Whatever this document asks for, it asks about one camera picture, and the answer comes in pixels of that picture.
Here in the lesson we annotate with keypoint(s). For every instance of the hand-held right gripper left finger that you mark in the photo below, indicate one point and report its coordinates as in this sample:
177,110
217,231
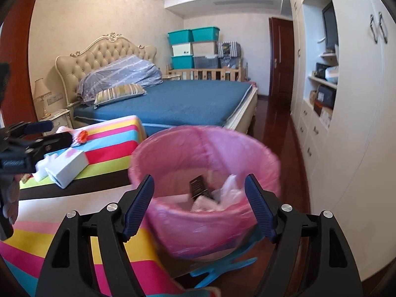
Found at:
140,204

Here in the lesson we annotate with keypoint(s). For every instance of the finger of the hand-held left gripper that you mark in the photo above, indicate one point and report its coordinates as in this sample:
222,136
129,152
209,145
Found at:
34,127
49,142

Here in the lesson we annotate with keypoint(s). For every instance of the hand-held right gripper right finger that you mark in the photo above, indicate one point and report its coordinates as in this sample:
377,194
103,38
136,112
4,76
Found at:
258,204

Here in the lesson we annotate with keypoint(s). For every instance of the white printed plastic bag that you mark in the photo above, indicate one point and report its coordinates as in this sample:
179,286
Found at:
230,191

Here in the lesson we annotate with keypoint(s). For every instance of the bin with pink liner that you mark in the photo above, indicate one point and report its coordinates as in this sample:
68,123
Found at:
185,222

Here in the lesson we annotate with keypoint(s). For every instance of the small black box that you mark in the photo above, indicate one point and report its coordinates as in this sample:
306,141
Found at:
201,188

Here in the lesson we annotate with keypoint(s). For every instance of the person's left hand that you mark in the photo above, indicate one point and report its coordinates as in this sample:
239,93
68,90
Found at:
12,198

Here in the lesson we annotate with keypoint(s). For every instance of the pink foam net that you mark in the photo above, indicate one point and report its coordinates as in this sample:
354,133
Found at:
69,133

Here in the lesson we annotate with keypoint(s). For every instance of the cream nightstand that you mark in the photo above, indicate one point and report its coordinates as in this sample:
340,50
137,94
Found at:
57,119

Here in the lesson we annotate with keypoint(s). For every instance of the crumpled white tissue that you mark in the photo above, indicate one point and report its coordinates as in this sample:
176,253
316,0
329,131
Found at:
41,167

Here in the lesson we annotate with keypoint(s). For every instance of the white cardboard box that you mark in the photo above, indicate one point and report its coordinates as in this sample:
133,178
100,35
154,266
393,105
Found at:
68,167

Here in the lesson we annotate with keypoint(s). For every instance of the small orange item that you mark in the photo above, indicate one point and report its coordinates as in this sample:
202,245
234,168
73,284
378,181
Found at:
83,136

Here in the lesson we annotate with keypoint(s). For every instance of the beige table lamp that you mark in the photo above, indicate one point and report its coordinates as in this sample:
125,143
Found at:
41,92

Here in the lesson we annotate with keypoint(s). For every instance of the blue plastic object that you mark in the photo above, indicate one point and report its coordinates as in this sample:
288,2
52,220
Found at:
222,266

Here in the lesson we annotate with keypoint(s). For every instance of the striped pillow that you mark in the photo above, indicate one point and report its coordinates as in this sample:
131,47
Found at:
120,94

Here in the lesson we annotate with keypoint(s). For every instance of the grey-blue duvet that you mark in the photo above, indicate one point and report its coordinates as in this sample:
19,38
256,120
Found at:
123,74

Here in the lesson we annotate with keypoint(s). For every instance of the beige tufted headboard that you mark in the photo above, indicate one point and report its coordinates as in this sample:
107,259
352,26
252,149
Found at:
102,52

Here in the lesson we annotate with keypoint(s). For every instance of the bed with blue sheet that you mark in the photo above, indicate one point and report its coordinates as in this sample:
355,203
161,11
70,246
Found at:
191,102

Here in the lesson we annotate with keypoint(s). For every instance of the black safe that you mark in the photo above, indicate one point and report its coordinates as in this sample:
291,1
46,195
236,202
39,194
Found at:
326,96

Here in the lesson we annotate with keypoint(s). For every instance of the cream wardrobe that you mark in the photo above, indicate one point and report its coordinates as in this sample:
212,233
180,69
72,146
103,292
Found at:
362,114

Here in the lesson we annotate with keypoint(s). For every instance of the wooden crib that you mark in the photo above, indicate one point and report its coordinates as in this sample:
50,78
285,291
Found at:
210,74

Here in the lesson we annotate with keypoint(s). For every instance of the dark printed carton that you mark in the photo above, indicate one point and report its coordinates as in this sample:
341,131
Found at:
230,62

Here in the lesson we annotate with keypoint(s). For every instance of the dark wooden door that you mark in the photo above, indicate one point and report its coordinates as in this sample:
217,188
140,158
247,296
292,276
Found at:
281,58

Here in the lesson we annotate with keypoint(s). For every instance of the teal storage box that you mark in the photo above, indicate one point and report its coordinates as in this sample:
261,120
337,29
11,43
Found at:
182,62
180,37
205,34

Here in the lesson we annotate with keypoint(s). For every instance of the black shelf box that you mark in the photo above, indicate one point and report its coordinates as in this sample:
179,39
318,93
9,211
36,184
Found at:
321,70

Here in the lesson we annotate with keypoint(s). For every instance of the white shelf box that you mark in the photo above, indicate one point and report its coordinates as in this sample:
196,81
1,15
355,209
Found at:
331,74

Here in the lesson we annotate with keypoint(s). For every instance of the clear grey storage box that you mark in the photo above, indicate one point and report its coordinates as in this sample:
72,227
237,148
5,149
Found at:
205,62

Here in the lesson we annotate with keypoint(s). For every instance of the white storage box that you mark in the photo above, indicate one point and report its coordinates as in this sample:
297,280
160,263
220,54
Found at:
182,50

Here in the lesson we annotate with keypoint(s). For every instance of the clear beige storage box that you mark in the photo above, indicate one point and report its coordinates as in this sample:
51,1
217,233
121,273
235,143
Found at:
204,48

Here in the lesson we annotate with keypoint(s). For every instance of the black television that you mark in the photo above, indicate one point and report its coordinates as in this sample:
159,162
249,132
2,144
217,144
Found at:
330,27

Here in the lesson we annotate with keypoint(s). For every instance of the wall socket panel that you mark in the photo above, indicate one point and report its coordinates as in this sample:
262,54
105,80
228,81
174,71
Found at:
54,99

